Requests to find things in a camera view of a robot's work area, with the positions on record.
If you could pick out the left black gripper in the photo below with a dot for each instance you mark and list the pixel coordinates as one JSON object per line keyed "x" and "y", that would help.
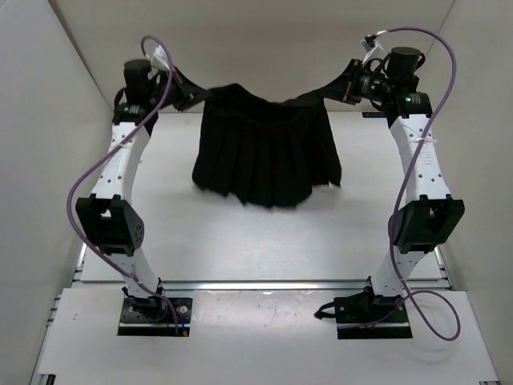
{"x": 190, "y": 92}

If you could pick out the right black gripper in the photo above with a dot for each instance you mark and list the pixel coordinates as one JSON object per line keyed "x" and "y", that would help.
{"x": 345, "y": 88}

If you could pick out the black pleated skirt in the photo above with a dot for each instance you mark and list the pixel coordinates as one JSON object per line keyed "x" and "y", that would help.
{"x": 270, "y": 154}

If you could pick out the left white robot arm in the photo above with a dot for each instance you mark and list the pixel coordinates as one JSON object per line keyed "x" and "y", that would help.
{"x": 110, "y": 223}

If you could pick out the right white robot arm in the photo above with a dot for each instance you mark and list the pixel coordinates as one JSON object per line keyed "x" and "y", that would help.
{"x": 425, "y": 213}

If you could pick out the aluminium table frame rail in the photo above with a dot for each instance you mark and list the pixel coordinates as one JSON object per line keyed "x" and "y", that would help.
{"x": 87, "y": 260}

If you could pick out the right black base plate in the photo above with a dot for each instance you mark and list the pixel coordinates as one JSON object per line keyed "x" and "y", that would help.
{"x": 366, "y": 315}

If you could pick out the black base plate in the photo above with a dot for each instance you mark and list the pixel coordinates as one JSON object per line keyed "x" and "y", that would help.
{"x": 150, "y": 317}
{"x": 366, "y": 315}

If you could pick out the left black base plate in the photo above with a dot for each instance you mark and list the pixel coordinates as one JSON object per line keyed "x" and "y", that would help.
{"x": 150, "y": 317}

